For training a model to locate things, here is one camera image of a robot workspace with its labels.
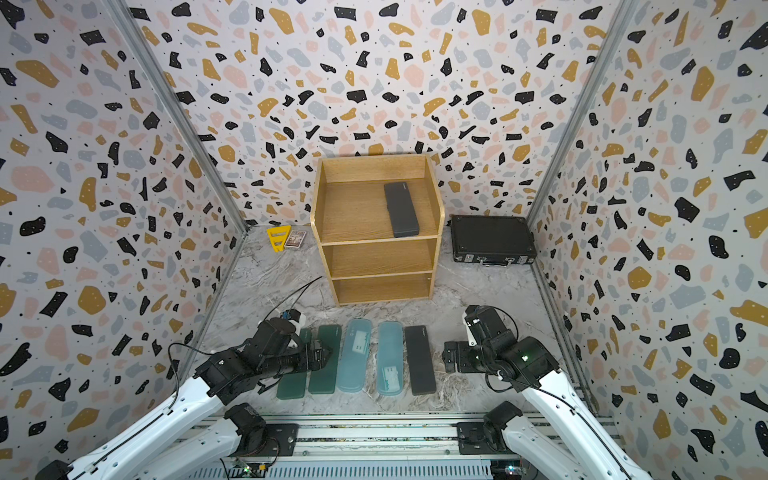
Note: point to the light teal pencil case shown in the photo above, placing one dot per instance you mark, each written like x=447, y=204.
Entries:
x=352, y=368
x=390, y=359

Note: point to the left corner aluminium post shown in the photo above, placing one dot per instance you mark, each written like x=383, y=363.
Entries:
x=122, y=17

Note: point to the wooden three-tier shelf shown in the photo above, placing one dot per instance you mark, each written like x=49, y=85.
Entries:
x=364, y=260

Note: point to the black briefcase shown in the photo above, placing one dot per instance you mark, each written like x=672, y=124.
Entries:
x=491, y=240

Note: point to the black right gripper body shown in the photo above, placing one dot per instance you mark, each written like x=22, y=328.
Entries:
x=487, y=360

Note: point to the dark green pencil case inner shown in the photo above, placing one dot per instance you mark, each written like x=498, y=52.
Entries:
x=323, y=381

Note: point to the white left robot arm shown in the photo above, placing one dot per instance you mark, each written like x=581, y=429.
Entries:
x=203, y=419

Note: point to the right corner aluminium post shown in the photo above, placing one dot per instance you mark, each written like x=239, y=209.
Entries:
x=617, y=27

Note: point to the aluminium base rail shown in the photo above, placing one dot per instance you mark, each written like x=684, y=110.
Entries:
x=375, y=446

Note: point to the corner aluminium post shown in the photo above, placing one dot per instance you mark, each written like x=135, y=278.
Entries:
x=617, y=27
x=122, y=17

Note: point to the yellow plastic triangular holder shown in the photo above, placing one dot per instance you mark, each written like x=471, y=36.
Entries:
x=277, y=237

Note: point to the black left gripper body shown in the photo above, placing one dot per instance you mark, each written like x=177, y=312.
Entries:
x=294, y=360

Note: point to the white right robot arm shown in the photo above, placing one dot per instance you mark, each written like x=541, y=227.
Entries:
x=510, y=362

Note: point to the dark grey pencil case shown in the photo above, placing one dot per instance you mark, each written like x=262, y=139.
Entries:
x=419, y=359
x=402, y=214

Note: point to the dark green pencil case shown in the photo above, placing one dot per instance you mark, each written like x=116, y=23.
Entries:
x=293, y=386
x=323, y=381

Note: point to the dark green pencil case outer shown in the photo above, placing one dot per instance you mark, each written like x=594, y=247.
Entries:
x=293, y=386

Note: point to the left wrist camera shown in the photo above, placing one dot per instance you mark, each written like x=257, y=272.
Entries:
x=295, y=317

